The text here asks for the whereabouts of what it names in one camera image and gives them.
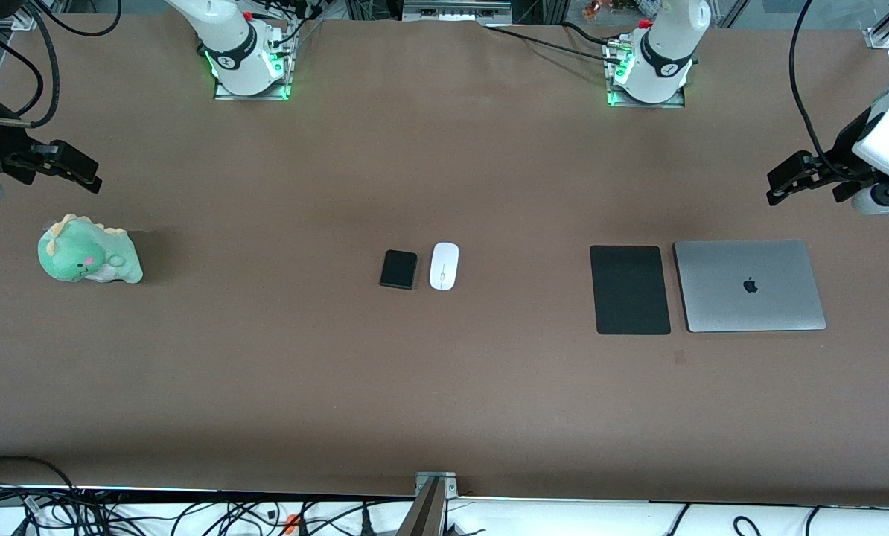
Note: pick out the black phone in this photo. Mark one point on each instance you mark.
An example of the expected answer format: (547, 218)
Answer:
(399, 269)

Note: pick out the green dinosaur plush toy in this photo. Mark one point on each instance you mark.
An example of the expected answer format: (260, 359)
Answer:
(87, 253)

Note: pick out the aluminium table edge bracket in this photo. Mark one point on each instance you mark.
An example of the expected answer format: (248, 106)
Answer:
(435, 487)

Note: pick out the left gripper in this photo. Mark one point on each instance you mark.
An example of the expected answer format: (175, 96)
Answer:
(846, 147)

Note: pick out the white computer mouse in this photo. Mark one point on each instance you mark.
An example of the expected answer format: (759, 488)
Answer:
(444, 266)

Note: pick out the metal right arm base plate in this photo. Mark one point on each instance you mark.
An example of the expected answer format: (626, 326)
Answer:
(284, 71)

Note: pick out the grey closed laptop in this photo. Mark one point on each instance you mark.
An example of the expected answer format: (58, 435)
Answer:
(750, 286)

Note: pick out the black mouse pad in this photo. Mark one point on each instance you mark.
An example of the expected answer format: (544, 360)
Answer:
(630, 289)

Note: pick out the aluminium frame profile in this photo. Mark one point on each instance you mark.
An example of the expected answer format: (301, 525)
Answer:
(456, 11)

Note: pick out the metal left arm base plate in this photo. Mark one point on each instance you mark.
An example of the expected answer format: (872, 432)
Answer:
(614, 93)

